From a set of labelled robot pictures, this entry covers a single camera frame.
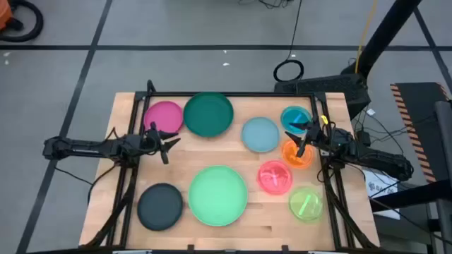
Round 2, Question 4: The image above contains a black power adapter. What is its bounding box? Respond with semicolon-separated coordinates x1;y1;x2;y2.
355;129;371;147

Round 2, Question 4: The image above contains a red transparent plastic plate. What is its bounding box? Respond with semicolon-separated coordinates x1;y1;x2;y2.
256;159;294;196

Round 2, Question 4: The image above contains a yellow hanging cable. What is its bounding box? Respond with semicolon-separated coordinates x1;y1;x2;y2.
355;0;379;73

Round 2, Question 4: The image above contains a white paper sign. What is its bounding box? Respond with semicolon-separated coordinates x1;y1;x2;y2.
364;171;402;220

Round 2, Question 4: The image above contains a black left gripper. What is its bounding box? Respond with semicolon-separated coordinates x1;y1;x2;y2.
140;121;182;165

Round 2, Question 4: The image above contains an orange transparent plastic plate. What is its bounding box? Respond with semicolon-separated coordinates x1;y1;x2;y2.
281;139;315;169

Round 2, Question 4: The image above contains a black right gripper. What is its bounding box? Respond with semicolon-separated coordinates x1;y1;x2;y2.
285;118;335;158

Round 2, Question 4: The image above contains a dark green plastic plate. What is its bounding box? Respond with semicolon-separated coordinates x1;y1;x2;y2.
183;92;235;138

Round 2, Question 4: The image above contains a pale blue plastic plate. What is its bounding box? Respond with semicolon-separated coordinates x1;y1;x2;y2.
241;116;281;154

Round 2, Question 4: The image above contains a coiled black cable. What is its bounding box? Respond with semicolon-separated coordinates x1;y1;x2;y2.
273;0;305;83

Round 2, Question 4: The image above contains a black perforated computer case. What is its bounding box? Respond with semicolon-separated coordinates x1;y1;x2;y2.
274;73;371;121

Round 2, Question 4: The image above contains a black metal table frame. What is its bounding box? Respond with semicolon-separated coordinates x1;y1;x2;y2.
79;80;381;254

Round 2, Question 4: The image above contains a lime transparent plastic plate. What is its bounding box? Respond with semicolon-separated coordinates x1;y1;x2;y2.
288;186;324;222

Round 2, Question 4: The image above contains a black metal beam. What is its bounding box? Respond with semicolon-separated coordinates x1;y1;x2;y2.
369;179;452;213

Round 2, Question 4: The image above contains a black vacuum hose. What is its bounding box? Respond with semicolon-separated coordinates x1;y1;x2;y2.
0;0;44;43

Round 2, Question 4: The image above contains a hazard-striped black mat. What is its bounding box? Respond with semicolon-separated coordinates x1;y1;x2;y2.
390;82;452;184

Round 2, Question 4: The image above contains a large light green plate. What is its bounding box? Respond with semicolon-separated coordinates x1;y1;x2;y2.
187;164;249;227

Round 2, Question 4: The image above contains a black pole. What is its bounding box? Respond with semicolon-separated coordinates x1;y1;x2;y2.
340;0;423;77

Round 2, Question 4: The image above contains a teal transparent plastic plate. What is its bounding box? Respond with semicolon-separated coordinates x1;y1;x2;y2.
280;105;313;135

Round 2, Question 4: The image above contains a grey metal post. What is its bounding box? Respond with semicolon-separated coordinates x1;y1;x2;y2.
434;100;452;254

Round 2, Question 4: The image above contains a magenta plastic plate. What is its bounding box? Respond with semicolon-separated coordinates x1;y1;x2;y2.
143;100;184;134

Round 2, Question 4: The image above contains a black plastic plate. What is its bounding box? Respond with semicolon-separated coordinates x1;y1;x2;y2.
136;182;184;232

